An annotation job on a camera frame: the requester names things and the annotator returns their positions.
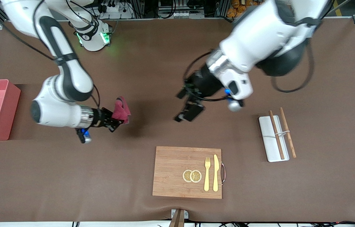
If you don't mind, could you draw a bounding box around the pile of orange items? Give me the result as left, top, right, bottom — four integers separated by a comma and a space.
227, 0, 264, 18

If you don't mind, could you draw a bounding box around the dark red cloth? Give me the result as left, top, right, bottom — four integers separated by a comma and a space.
111, 96, 131, 124

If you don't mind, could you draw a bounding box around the white rectangular tray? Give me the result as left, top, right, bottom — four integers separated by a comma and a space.
259, 115, 290, 162

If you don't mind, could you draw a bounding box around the golden fork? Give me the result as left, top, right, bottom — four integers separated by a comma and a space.
204, 157, 211, 192

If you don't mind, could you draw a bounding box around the white power strip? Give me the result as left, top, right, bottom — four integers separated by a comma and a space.
97, 0, 134, 19

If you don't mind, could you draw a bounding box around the metal bracket with wooden strut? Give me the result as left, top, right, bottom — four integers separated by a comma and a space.
169, 209, 189, 227

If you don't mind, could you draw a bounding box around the wooden cutting board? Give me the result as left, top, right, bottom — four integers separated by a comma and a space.
152, 146, 226, 199

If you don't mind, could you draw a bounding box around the brown wooden chopstick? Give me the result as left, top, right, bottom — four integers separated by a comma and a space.
269, 110, 285, 160
279, 108, 297, 158

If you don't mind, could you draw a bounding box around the golden knife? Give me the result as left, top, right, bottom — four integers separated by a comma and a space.
213, 154, 219, 192

